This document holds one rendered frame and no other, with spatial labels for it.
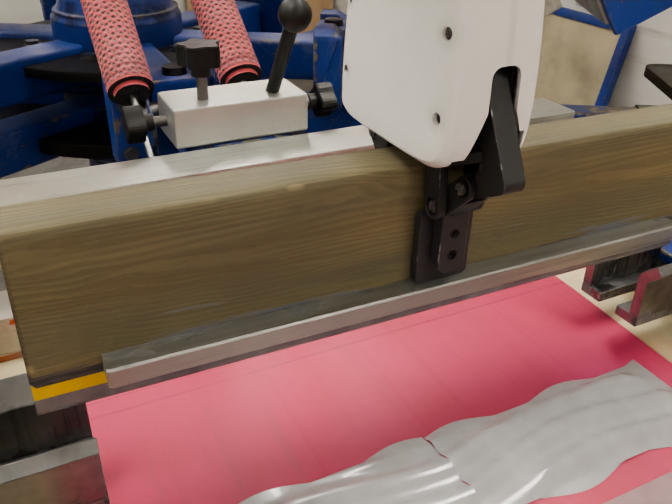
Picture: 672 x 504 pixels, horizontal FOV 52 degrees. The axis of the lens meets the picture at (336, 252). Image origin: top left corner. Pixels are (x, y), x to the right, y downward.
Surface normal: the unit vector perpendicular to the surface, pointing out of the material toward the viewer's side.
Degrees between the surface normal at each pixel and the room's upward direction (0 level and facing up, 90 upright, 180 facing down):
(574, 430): 28
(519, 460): 34
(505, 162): 61
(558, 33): 80
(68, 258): 90
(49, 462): 45
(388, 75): 88
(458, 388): 0
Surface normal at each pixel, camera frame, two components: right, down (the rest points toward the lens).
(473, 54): 0.22, 0.43
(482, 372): 0.02, -0.87
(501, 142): 0.40, -0.02
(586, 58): -0.89, 0.04
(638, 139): 0.44, 0.45
